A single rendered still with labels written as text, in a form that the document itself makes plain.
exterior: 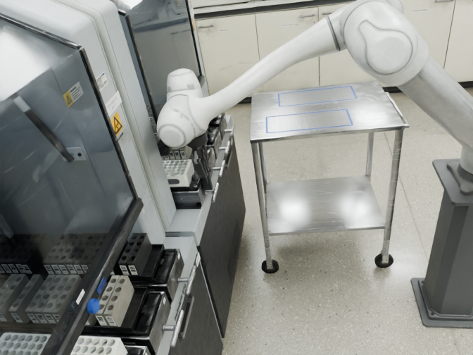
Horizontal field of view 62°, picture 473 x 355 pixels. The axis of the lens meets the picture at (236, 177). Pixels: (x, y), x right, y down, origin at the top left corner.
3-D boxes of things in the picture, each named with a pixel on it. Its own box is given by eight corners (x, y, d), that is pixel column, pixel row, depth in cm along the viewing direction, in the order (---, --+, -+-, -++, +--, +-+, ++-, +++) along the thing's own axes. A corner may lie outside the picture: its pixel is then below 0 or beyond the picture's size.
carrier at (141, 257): (146, 247, 115) (140, 232, 111) (153, 247, 114) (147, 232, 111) (132, 279, 105) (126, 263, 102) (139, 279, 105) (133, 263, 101)
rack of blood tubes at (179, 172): (111, 191, 143) (105, 178, 140) (121, 175, 151) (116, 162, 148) (189, 189, 138) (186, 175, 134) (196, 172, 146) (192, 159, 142)
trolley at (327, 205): (262, 275, 204) (242, 140, 157) (262, 216, 242) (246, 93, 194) (395, 269, 196) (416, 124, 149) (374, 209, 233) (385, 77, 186)
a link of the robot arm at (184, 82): (177, 110, 131) (169, 130, 121) (165, 66, 122) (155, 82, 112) (209, 107, 130) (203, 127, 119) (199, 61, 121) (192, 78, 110)
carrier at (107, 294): (120, 289, 103) (112, 274, 99) (127, 289, 102) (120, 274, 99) (101, 329, 94) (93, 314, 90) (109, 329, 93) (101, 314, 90)
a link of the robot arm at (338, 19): (324, 5, 109) (329, 18, 98) (389, -26, 104) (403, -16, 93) (338, 48, 116) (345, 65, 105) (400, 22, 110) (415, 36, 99)
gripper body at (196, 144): (186, 127, 134) (192, 149, 139) (180, 139, 127) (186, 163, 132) (207, 125, 132) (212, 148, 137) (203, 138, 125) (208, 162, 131)
